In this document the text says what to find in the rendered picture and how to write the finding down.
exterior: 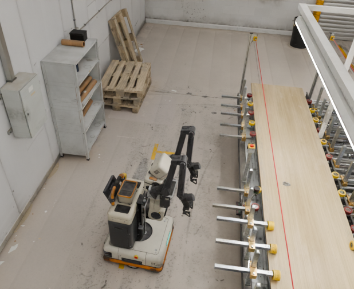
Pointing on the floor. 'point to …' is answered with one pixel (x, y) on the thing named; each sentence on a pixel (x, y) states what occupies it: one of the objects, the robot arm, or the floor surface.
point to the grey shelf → (66, 114)
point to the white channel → (347, 86)
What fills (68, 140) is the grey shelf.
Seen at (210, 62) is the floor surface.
